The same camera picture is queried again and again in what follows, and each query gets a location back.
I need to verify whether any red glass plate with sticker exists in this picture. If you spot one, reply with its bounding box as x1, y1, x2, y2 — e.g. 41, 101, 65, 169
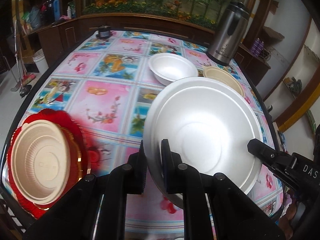
7, 108, 89, 219

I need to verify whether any small beige plastic bowl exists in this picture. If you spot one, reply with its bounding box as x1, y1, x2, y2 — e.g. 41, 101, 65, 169
203, 67, 245, 98

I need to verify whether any stainless steel thermos jug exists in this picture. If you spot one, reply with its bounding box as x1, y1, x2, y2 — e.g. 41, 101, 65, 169
206, 1, 250, 66

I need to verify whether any wall shelf unit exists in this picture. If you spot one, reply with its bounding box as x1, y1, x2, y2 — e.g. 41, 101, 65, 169
264, 18, 319, 132

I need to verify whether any small white foam bowl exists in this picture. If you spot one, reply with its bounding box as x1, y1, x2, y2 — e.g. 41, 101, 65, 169
148, 53, 199, 86

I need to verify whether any large beige plastic bowl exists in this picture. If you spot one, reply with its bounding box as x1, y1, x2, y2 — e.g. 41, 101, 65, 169
10, 120, 71, 205

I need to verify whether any mop with metal handle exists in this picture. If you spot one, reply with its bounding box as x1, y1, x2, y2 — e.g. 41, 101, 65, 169
14, 20, 36, 98

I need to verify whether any white plastic bucket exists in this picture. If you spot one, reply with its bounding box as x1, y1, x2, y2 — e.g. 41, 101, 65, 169
33, 49, 49, 74

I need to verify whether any dark wooden cabinet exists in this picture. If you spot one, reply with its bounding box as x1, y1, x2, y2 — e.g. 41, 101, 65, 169
10, 0, 272, 86

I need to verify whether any small black jar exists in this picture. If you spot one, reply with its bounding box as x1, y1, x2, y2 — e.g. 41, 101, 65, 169
97, 25, 112, 40

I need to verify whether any large white foam bowl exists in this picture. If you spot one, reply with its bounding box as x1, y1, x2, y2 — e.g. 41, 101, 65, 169
143, 77, 263, 193

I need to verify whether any colourful patterned tablecloth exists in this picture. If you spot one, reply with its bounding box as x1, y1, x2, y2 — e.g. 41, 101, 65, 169
12, 30, 284, 239

